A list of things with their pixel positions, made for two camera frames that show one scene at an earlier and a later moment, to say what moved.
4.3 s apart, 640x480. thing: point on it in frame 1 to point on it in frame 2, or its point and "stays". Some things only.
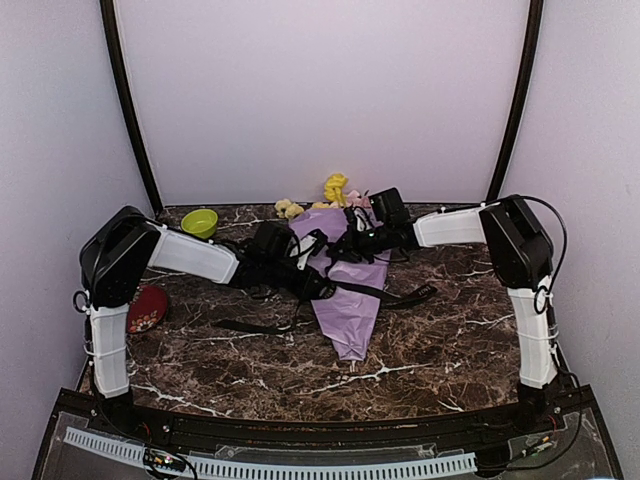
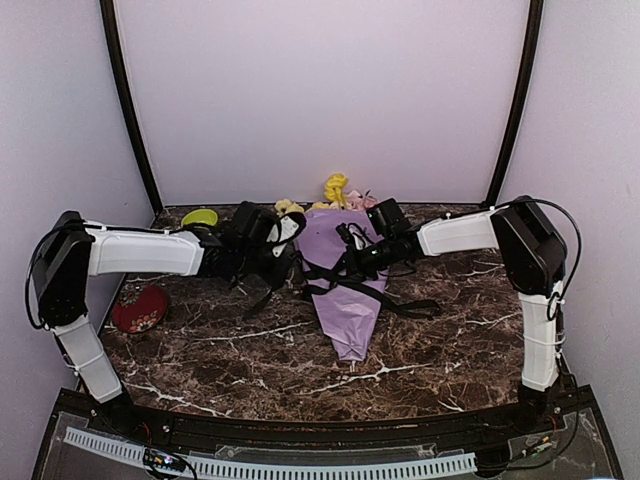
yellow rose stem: x=334 y=188 stays
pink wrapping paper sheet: x=346 y=319 stays
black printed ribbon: x=384 y=299 to x=314 y=277
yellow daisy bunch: x=288 y=209 stays
